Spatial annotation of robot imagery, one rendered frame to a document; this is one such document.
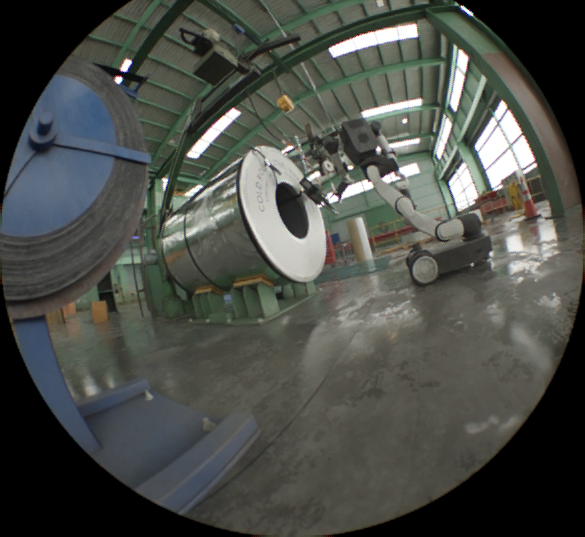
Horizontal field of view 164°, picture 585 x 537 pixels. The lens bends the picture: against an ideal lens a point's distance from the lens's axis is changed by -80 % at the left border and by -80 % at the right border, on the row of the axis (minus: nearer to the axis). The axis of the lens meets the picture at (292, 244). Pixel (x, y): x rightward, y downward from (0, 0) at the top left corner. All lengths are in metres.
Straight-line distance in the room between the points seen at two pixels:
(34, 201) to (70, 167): 0.11
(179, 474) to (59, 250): 0.40
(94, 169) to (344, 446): 0.70
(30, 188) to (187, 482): 0.52
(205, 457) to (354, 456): 0.23
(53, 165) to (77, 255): 0.19
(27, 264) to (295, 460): 0.54
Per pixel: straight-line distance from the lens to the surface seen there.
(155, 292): 3.43
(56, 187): 0.48
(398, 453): 0.38
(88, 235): 0.46
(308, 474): 0.38
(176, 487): 0.37
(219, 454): 0.39
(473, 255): 1.47
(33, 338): 0.51
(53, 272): 0.43
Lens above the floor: 0.32
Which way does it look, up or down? 6 degrees up
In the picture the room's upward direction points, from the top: 14 degrees counter-clockwise
